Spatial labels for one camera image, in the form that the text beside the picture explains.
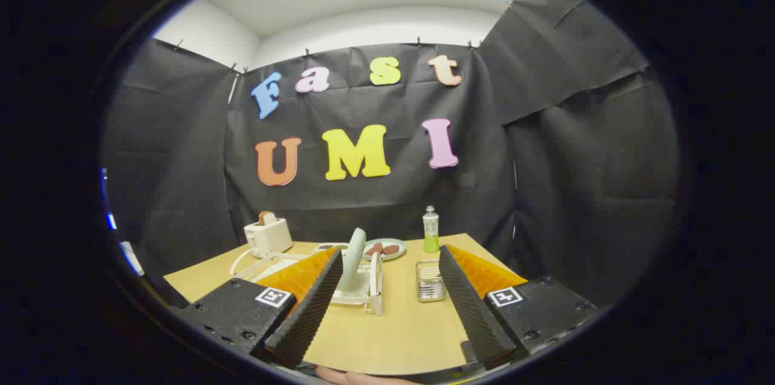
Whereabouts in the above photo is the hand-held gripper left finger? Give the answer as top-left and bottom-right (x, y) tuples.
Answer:
(173, 246), (344, 369)

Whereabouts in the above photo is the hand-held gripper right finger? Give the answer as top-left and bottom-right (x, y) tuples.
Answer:
(438, 244), (600, 370)

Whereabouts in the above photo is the metal wire basket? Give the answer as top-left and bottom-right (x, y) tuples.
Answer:
(415, 260), (447, 303)

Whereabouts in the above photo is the white dish rack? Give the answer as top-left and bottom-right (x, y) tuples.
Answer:
(232, 248), (386, 317)

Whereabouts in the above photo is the light green plate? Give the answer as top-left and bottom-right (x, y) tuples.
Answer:
(337, 227), (368, 293)

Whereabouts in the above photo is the small plate with food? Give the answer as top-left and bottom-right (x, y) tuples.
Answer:
(362, 238), (407, 262)

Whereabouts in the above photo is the white toaster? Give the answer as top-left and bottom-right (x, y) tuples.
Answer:
(243, 218), (294, 258)

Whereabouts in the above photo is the green drink bottle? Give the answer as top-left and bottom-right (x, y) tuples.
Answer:
(422, 205), (440, 254)

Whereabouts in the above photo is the black backdrop cloth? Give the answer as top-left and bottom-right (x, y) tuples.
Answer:
(100, 0), (682, 307)

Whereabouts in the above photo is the white power cable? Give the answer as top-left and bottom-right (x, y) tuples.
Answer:
(229, 247), (267, 280)

